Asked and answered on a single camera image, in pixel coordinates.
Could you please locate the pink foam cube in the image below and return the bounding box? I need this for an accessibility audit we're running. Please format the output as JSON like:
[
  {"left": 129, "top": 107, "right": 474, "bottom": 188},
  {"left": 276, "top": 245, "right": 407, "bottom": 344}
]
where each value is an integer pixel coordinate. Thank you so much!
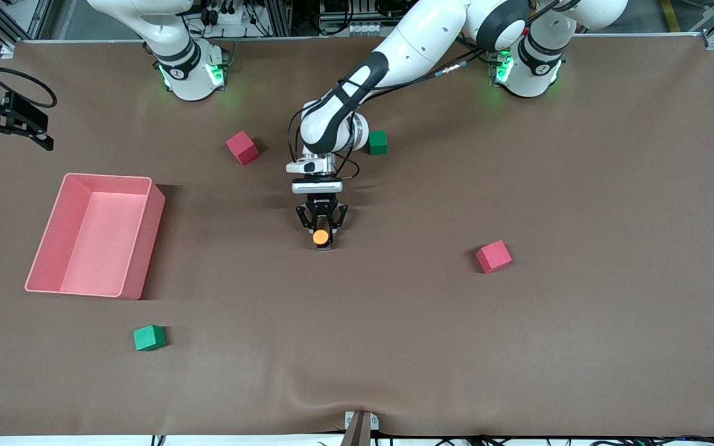
[
  {"left": 226, "top": 130, "right": 260, "bottom": 166},
  {"left": 476, "top": 240, "right": 513, "bottom": 274}
]

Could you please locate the brown table cover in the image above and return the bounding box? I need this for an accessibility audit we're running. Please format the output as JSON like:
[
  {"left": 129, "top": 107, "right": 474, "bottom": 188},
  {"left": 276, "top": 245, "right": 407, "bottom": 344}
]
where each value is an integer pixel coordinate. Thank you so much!
[{"left": 0, "top": 34, "right": 714, "bottom": 437}]

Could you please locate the pink plastic tray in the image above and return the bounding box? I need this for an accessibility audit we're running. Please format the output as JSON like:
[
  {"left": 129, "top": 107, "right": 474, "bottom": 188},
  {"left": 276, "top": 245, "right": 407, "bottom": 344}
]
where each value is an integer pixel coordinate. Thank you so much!
[{"left": 25, "top": 173, "right": 166, "bottom": 300}]

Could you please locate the white terminal block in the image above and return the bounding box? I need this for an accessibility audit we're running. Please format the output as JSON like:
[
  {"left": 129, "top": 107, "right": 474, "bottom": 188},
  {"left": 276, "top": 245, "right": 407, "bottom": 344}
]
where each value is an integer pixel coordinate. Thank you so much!
[{"left": 320, "top": 22, "right": 389, "bottom": 37}]

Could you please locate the white power strip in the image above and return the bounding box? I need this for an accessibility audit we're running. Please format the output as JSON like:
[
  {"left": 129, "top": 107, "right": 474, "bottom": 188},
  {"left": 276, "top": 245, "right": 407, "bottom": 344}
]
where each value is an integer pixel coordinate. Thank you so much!
[{"left": 202, "top": 5, "right": 252, "bottom": 27}]

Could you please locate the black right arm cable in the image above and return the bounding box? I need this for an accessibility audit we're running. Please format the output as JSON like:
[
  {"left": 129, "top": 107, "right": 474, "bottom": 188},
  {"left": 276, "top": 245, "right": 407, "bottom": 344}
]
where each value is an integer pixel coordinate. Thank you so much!
[{"left": 0, "top": 65, "right": 58, "bottom": 109}]

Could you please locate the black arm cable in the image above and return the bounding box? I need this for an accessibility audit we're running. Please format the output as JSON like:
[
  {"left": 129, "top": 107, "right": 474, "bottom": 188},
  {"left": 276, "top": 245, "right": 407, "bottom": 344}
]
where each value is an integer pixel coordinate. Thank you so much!
[
  {"left": 287, "top": 53, "right": 488, "bottom": 181},
  {"left": 0, "top": 65, "right": 58, "bottom": 109}
]

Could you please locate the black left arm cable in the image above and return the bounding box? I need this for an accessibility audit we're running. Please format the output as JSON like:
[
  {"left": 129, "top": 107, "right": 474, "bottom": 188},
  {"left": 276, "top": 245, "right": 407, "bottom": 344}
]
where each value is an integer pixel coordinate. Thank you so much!
[{"left": 287, "top": 53, "right": 488, "bottom": 181}]

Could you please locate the metal table clamp bracket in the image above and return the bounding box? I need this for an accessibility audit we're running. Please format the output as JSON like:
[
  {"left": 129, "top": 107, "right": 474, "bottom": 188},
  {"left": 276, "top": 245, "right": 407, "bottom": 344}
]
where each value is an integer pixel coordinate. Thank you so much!
[{"left": 343, "top": 410, "right": 380, "bottom": 446}]

